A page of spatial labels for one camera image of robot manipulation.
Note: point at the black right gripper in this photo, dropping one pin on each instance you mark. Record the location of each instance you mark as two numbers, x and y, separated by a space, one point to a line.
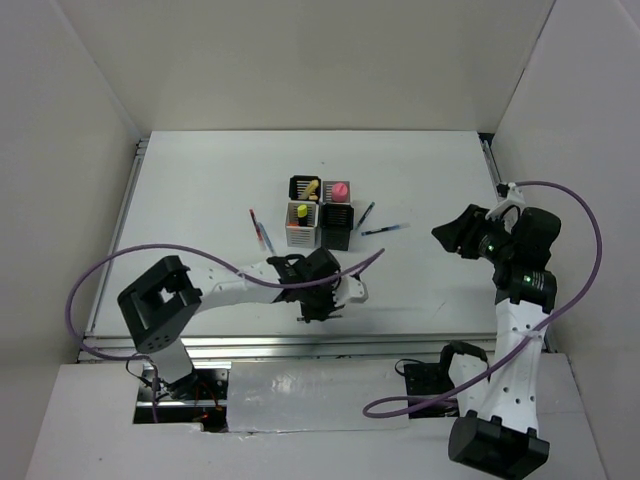
464 229

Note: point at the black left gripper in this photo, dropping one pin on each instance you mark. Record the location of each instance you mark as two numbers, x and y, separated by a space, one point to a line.
322 311

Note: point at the black pen refill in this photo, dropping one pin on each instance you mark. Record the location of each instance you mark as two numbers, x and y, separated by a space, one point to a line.
308 320

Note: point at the yellow black highlighter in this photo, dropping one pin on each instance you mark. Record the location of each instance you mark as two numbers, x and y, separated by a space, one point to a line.
302 215

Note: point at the pale yellow highlighter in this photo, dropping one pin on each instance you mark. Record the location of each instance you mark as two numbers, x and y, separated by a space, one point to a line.
309 190

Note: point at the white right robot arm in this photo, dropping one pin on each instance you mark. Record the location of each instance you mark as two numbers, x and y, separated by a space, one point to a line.
497 428

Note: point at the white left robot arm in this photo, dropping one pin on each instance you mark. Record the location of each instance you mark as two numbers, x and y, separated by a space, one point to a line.
159 304

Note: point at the blue pen refill right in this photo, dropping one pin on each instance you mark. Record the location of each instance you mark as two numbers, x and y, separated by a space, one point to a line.
385 229

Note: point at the blue pen refill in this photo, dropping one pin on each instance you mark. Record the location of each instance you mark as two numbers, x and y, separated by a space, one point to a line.
266 239
385 229

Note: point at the green pen refill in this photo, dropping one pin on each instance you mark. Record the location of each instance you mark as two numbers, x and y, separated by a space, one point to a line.
364 215

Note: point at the white foil cover board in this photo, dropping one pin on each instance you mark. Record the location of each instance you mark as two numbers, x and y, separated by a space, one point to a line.
310 395

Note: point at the black front-right container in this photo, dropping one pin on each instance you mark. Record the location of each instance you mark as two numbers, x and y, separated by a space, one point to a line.
336 223

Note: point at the white front-left container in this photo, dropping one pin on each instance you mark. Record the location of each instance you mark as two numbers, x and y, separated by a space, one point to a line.
305 236

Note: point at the blue pen refill left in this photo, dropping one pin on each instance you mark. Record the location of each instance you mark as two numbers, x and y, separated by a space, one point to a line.
266 239

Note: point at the red pen refill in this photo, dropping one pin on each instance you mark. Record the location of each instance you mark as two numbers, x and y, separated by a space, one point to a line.
257 229

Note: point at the grey back-right container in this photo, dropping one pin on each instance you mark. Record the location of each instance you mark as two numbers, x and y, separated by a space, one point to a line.
326 192

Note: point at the black back-left container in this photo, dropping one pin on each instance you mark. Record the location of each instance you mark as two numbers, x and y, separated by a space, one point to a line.
297 183

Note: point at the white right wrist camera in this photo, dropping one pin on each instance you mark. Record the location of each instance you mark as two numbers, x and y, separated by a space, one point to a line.
510 197

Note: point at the aluminium front rail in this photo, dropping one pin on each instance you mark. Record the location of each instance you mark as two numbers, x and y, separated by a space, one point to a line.
314 346

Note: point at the aluminium left rail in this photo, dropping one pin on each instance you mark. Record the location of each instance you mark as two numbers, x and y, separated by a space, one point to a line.
105 269

